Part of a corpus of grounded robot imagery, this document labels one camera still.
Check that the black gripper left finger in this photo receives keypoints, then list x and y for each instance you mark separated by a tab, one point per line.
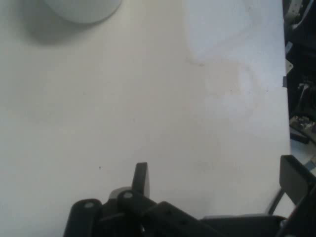
141	177

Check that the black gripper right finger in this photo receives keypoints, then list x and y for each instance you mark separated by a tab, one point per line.
293	177

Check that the white mug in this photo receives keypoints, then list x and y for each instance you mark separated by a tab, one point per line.
81	10

